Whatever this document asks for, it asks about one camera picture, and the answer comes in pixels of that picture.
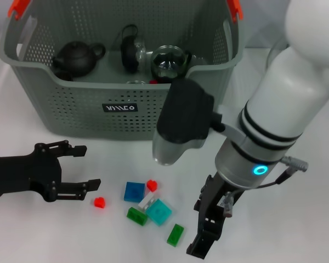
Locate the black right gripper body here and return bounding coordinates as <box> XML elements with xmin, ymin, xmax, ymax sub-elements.
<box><xmin>193</xmin><ymin>174</ymin><xmax>245</xmax><ymax>239</ymax></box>

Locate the white toy brick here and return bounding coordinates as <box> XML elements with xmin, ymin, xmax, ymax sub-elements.
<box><xmin>138</xmin><ymin>192</ymin><xmax>157</xmax><ymax>211</ymax></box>

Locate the grey perforated plastic storage basket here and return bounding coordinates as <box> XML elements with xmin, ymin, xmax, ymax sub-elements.
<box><xmin>0</xmin><ymin>0</ymin><xmax>246</xmax><ymax>140</ymax></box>

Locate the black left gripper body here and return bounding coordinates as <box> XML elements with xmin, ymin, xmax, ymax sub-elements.
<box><xmin>0</xmin><ymin>142</ymin><xmax>63</xmax><ymax>203</ymax></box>

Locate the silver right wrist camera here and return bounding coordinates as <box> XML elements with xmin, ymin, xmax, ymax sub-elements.
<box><xmin>152</xmin><ymin>78</ymin><xmax>223</xmax><ymax>167</ymax></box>

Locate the blue square toy brick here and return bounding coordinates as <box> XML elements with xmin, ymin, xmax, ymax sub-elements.
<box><xmin>123</xmin><ymin>181</ymin><xmax>145</xmax><ymax>203</ymax></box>

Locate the cyan square toy brick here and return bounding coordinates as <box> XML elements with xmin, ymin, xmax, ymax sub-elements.
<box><xmin>144</xmin><ymin>198</ymin><xmax>173</xmax><ymax>226</ymax></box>

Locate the black clay teapot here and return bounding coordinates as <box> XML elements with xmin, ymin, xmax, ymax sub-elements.
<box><xmin>52</xmin><ymin>41</ymin><xmax>106</xmax><ymax>78</ymax></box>

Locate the flat green two-stud brick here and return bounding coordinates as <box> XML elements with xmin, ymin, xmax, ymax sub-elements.
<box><xmin>166</xmin><ymin>223</ymin><xmax>185</xmax><ymax>247</ymax></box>

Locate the thick green toy brick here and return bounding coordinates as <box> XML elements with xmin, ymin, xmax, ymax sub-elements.
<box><xmin>127</xmin><ymin>207</ymin><xmax>148</xmax><ymax>226</ymax></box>

